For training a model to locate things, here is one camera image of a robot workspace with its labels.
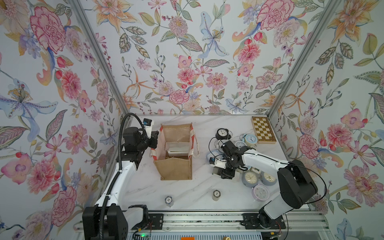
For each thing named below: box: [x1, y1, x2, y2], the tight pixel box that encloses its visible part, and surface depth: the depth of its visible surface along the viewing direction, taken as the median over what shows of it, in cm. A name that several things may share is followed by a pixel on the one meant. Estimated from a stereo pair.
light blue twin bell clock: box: [239, 133, 258, 147], surface depth 103 cm
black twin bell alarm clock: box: [215, 128, 233, 140], surface depth 109 cm
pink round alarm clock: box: [251, 184, 270, 202], surface depth 83 cm
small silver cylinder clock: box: [164, 196, 173, 208], surface depth 77 cm
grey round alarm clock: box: [241, 170, 259, 189], surface depth 86 cm
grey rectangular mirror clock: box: [167, 150, 189, 157], surface depth 96 cm
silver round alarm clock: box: [235, 140, 247, 149], surface depth 103 cm
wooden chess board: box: [251, 116, 277, 144], surface depth 110 cm
